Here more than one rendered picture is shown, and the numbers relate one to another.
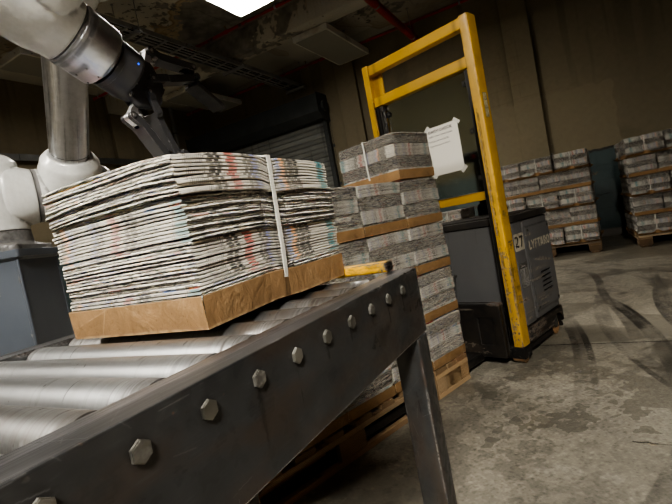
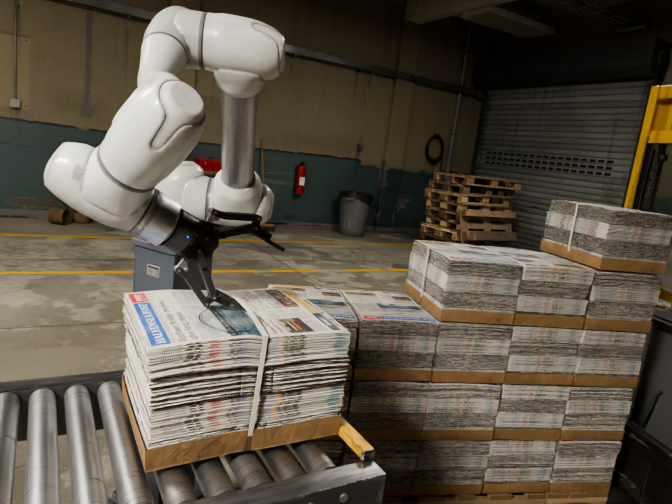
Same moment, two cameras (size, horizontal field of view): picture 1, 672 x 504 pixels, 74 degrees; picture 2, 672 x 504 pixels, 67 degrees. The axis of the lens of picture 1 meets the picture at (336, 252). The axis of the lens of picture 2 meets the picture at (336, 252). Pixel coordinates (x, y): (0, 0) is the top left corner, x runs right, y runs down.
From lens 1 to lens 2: 0.63 m
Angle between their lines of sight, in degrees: 31
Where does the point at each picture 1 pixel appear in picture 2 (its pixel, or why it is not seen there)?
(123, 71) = (173, 243)
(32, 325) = not seen: hidden behind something
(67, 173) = (228, 196)
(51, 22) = (116, 221)
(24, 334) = not seen: hidden behind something
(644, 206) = not seen: outside the picture
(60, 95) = (228, 143)
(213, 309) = (153, 459)
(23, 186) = (197, 196)
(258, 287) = (210, 444)
